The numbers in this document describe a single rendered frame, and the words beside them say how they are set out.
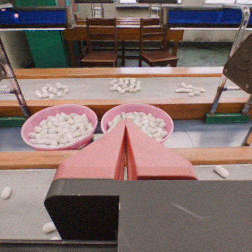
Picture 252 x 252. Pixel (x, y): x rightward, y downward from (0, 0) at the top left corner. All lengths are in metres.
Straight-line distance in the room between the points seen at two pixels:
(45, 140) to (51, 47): 2.60
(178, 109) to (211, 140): 0.19
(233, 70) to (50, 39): 2.97
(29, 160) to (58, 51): 2.68
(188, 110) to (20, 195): 0.69
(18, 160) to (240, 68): 0.57
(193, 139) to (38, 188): 0.58
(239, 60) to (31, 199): 0.52
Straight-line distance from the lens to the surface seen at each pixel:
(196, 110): 0.85
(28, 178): 0.57
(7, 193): 0.54
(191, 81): 1.12
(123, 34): 2.95
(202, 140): 0.77
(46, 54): 3.24
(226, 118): 0.90
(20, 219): 0.50
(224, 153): 0.60
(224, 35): 5.95
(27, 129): 0.73
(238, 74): 0.30
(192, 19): 0.82
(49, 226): 0.45
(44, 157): 0.57
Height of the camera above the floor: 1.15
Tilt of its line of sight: 37 degrees down
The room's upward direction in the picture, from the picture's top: straight up
